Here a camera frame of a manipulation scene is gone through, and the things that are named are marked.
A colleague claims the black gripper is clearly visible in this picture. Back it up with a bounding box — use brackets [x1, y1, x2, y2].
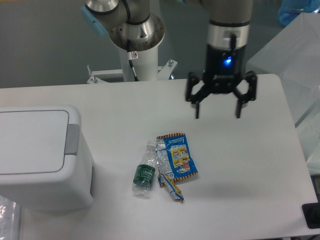
[184, 44, 258, 119]

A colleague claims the grey lid push button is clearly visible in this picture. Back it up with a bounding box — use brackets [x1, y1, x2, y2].
[64, 124, 80, 156]

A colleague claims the white trash can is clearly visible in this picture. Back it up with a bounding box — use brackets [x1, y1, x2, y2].
[0, 105, 95, 211]

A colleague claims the white trash can lid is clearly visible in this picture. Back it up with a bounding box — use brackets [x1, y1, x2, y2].
[0, 110, 69, 175]

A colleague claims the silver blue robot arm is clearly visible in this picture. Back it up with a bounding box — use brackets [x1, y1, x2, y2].
[81, 0, 258, 118]

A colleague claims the translucent white box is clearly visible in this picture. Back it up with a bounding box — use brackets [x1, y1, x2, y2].
[246, 13, 320, 176]

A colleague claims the blue snack wrapper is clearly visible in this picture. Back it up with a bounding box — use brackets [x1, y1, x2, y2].
[156, 132, 198, 182]

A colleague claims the blue plastic bag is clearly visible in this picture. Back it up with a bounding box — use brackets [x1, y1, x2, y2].
[278, 0, 320, 27]

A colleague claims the crushed clear plastic bottle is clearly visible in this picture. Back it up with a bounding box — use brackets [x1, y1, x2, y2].
[132, 140, 157, 199]

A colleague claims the torn snack wrapper strip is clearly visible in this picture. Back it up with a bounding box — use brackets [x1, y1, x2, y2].
[157, 172, 184, 202]

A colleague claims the black device at edge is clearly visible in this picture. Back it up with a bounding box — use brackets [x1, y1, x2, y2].
[302, 202, 320, 229]

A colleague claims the clear plastic bag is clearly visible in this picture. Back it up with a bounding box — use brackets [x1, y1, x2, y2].
[0, 196, 22, 240]

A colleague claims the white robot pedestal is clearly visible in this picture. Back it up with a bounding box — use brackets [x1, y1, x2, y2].
[118, 46, 158, 82]

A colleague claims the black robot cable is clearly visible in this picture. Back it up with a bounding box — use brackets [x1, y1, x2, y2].
[126, 39, 139, 82]

